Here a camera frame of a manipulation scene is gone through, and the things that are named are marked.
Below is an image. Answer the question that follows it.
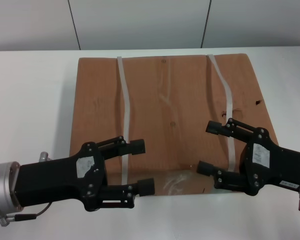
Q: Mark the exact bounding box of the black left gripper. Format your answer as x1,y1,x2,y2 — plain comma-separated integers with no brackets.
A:
13,141,109,212

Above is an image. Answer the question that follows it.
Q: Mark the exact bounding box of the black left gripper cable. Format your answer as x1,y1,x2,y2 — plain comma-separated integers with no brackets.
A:
0,151,52,227

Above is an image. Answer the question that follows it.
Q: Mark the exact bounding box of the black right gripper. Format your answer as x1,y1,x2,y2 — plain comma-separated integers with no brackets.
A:
196,118,300,197

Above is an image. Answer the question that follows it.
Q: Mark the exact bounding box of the brown cardboard box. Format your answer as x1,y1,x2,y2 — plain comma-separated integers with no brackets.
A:
68,52,280,197

